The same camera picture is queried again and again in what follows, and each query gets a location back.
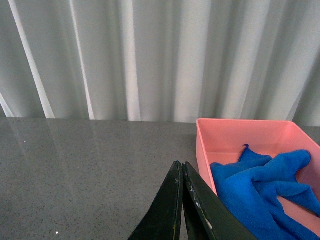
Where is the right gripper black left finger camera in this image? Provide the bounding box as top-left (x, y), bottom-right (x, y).
top-left (129, 161), bottom-right (184, 240)

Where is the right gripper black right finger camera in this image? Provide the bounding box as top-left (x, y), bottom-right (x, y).
top-left (182, 162), bottom-right (256, 240)

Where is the blue microfiber cloth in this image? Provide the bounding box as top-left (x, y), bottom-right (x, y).
top-left (210, 145), bottom-right (320, 240)

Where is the pink plastic box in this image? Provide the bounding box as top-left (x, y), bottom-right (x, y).
top-left (196, 118), bottom-right (320, 237)

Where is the white pleated curtain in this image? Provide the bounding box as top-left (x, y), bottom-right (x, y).
top-left (0, 0), bottom-right (320, 127)

